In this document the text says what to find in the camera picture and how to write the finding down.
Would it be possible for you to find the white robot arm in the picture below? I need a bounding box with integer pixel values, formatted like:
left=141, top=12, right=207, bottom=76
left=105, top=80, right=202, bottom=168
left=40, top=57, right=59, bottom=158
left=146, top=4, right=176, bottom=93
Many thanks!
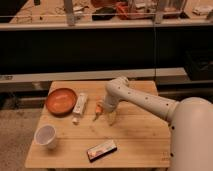
left=103, top=77, right=213, bottom=171

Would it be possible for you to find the brown ceramic bowl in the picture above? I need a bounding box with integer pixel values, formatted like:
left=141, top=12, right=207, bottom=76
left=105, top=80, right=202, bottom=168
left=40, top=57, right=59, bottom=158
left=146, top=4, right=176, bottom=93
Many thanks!
left=45, top=88, right=77, bottom=116

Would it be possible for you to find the white tube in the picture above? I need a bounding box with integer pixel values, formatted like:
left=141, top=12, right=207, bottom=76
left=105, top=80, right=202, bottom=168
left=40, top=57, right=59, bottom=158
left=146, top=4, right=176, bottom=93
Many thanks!
left=72, top=93, right=88, bottom=125

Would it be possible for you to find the wooden table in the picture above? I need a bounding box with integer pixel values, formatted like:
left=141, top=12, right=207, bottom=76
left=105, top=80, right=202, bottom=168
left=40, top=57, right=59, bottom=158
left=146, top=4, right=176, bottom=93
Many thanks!
left=25, top=81, right=170, bottom=169

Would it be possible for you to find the black rectangular box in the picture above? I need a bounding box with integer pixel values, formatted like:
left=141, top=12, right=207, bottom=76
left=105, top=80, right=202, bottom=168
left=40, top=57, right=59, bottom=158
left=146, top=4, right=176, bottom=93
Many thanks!
left=87, top=140, right=117, bottom=162

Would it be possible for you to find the black object on shelf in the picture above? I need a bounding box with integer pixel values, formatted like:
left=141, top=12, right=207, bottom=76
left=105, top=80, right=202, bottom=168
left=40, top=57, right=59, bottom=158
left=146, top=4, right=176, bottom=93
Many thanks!
left=92, top=7, right=116, bottom=21

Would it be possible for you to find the orange tool on shelf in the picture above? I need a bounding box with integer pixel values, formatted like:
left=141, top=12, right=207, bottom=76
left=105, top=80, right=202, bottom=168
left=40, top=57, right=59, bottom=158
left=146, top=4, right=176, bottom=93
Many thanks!
left=116, top=2, right=155, bottom=20

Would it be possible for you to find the white paper cup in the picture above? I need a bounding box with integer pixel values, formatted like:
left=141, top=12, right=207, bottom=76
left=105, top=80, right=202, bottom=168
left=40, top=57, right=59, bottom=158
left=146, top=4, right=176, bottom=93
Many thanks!
left=34, top=125, right=57, bottom=150

